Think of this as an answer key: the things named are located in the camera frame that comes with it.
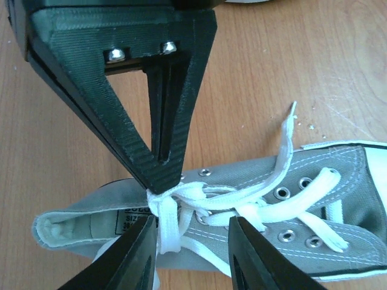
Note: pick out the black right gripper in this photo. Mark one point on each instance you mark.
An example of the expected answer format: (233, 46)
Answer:
(34, 49)

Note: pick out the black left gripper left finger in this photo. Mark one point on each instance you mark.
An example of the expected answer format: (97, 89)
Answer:
(129, 263)

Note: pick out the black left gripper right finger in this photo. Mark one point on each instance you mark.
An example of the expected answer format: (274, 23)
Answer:
(256, 264)

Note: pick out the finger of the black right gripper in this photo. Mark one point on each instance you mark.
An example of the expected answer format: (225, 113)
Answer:
(165, 84)
(88, 47)

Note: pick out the white shoelace of sneaker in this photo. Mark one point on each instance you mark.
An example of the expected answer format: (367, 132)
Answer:
(214, 206)

